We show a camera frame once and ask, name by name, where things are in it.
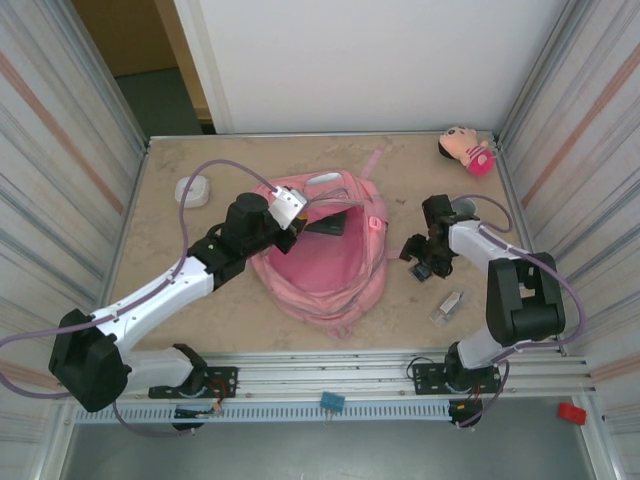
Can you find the small black calculator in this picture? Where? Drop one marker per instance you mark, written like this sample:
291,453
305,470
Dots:
422,275

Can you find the dark green pencil case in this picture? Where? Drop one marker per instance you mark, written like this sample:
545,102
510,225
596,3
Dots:
327,225

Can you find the pink student backpack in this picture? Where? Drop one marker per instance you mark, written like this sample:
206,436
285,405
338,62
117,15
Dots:
325,285

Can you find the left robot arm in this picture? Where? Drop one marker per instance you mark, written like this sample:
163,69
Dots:
150,300

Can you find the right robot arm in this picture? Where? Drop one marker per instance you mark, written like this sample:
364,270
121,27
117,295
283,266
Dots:
525,300

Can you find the grey cup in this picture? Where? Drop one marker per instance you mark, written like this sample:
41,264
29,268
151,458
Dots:
466,205

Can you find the clear plastic eraser box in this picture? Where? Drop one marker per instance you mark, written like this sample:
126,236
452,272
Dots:
449,307

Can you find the small white square box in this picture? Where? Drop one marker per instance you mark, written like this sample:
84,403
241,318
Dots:
197,195

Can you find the pink plush doll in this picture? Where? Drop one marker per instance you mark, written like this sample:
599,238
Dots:
467,150

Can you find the black power connector box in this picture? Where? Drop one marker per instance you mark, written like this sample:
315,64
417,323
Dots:
192,412
462,407

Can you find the blue connector block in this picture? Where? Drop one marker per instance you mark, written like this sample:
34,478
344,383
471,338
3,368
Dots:
331,401

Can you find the red plastic block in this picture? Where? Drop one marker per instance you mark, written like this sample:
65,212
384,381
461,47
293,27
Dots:
571,414

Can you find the brown wooden door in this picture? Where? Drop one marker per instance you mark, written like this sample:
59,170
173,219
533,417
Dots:
125,30

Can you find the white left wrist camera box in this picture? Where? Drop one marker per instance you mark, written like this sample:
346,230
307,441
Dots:
287,207

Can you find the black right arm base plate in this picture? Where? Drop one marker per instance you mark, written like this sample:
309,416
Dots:
425,375

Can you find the aluminium mounting rail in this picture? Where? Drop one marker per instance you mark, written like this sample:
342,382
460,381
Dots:
320,370

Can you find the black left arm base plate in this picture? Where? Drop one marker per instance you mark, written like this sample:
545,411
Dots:
225,377

